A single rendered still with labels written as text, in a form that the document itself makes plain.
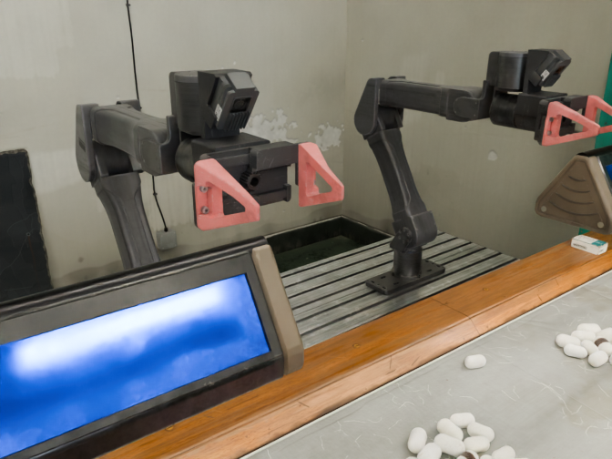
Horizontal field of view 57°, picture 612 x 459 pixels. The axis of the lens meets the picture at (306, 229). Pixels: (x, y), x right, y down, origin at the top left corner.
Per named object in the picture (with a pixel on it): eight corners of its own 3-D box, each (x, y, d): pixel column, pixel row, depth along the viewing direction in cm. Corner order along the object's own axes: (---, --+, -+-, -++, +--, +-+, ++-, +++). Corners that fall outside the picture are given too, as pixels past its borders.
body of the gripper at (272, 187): (294, 144, 59) (255, 132, 65) (208, 158, 53) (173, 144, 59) (294, 202, 62) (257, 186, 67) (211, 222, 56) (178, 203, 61)
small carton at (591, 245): (570, 246, 122) (572, 238, 121) (578, 242, 124) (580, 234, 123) (597, 255, 117) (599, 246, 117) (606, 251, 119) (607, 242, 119)
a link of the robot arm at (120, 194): (190, 326, 88) (130, 130, 90) (149, 341, 84) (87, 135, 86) (177, 330, 93) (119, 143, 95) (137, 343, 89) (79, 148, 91)
